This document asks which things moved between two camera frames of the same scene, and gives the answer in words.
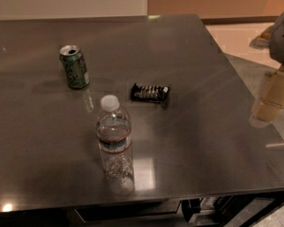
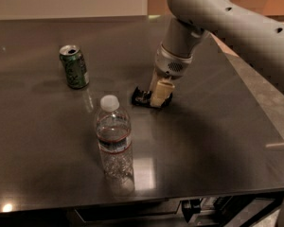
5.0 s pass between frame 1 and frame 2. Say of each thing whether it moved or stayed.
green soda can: stayed
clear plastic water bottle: stayed
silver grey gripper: moved
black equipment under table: stayed
